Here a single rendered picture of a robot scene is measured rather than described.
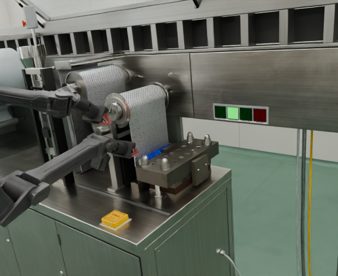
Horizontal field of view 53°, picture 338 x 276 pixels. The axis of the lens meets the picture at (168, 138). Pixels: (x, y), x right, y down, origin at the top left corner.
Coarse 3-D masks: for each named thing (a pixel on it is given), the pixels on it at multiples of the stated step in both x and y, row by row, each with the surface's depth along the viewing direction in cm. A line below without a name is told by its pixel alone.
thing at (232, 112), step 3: (228, 108) 143; (231, 108) 143; (234, 108) 142; (237, 108) 141; (228, 111) 144; (231, 111) 143; (234, 111) 142; (237, 111) 141; (228, 114) 144; (231, 114) 143; (234, 114) 142; (237, 114) 142; (228, 117) 145; (231, 117) 144; (234, 117) 143; (237, 117) 142
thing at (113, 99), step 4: (160, 88) 153; (164, 96) 153; (108, 100) 139; (112, 100) 137; (116, 100) 136; (120, 100) 135; (164, 100) 154; (120, 104) 135; (124, 108) 134; (124, 112) 135; (108, 116) 142; (124, 116) 136; (112, 120) 141; (116, 120) 140; (120, 120) 138; (124, 120) 137
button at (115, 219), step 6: (114, 210) 126; (108, 216) 122; (114, 216) 122; (120, 216) 122; (126, 216) 122; (102, 222) 122; (108, 222) 119; (114, 222) 118; (120, 222) 120; (114, 228) 118
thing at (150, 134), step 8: (144, 120) 143; (152, 120) 148; (160, 120) 152; (136, 128) 140; (144, 128) 144; (152, 128) 148; (160, 128) 153; (136, 136) 141; (144, 136) 145; (152, 136) 149; (160, 136) 153; (136, 144) 141; (144, 144) 145; (152, 144) 150; (160, 144) 154; (144, 152) 146; (136, 160) 143
